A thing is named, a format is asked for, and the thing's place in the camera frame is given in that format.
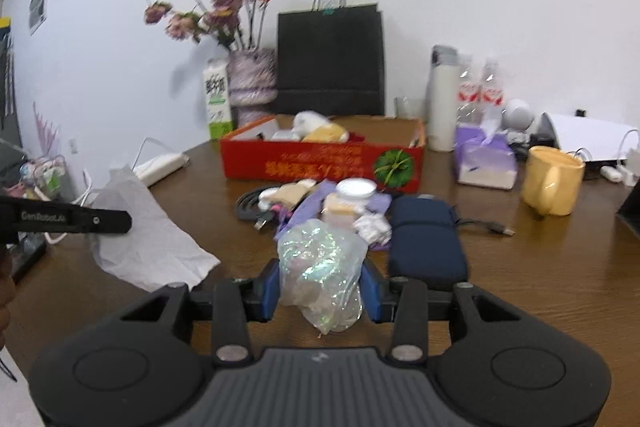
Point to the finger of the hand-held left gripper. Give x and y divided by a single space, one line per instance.
107 222

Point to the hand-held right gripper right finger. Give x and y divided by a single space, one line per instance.
371 293

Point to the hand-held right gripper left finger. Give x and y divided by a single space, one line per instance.
268 293

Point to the white tissue paper sheet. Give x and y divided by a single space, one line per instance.
145 237

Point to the iridescent plastic bag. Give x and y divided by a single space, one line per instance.
320 267

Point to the purple packet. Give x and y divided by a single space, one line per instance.
310 203

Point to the red cardboard box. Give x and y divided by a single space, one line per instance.
320 162

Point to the wooden desktop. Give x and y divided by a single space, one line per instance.
525 267

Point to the clear organizer with small items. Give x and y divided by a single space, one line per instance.
35 179

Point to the white crumpled wrapper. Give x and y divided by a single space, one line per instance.
372 228

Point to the navy zip pouch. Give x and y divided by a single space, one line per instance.
425 242

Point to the white power strip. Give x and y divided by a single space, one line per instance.
162 167

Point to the small white case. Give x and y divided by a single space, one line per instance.
269 196

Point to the white lidded jar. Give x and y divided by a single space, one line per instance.
355 190

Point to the white green milk carton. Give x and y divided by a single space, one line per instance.
219 102

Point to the yellow soft item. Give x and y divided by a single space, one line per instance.
327 134

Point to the purple tissue pack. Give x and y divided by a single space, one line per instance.
482 162

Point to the white plush toy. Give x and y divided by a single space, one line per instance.
307 123

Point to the white thermos bottle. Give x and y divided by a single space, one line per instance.
442 107

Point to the purple glass vase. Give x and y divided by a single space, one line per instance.
252 84

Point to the yellow mug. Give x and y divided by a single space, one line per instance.
550 182

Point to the clear water bottle red label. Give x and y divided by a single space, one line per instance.
469 94
492 94

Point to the white round speaker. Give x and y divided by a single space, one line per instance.
517 113

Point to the black paper bag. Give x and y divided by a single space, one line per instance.
330 57

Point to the white earbud case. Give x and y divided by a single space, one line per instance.
611 173

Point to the white curved device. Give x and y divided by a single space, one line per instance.
590 137

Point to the dark flat object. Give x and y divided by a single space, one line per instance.
630 214

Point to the white charger plug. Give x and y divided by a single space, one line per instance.
627 174

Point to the white wall socket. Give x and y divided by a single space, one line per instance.
73 146

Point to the pink wall sticker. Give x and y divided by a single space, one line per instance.
45 134

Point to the framed wall picture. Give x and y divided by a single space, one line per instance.
39 4

